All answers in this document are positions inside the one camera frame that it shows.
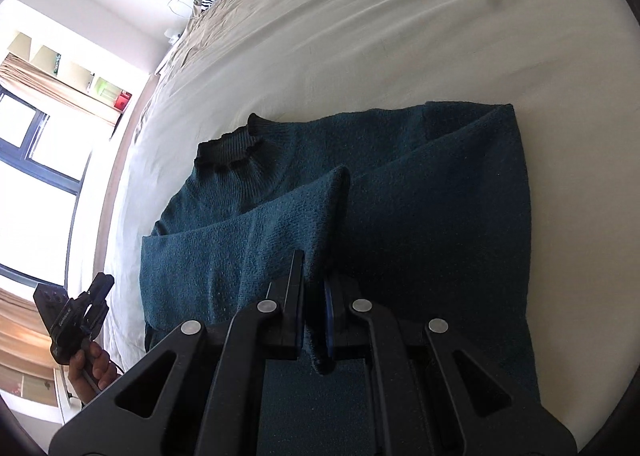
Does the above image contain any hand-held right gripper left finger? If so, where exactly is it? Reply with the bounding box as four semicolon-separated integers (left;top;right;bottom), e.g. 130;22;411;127
49;250;306;456

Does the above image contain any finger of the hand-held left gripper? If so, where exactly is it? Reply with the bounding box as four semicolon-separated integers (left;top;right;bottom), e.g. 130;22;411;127
88;273;116;318

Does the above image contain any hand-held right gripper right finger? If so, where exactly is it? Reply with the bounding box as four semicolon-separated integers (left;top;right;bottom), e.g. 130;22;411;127
323;277;577;456

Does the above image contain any teal knit sweater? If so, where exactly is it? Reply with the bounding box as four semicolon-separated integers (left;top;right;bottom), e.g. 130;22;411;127
139;102;544;456

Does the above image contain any person's left hand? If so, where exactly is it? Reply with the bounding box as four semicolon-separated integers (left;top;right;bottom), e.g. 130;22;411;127
67;339;120;408

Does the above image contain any beige curtain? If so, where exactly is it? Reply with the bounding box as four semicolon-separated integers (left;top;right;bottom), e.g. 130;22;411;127
0;54;124;128
0;286;87;380

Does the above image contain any white shelf unit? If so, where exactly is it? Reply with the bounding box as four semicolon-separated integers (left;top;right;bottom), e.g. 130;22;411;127
0;362;87;425

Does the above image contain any dark framed window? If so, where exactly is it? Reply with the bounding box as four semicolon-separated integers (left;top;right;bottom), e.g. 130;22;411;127
0;87;95;288

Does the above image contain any white bed sheet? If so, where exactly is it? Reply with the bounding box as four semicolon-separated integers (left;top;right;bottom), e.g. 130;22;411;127
70;0;640;452

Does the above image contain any white wall shelf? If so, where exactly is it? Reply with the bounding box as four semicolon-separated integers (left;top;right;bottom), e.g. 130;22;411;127
4;30;134;112

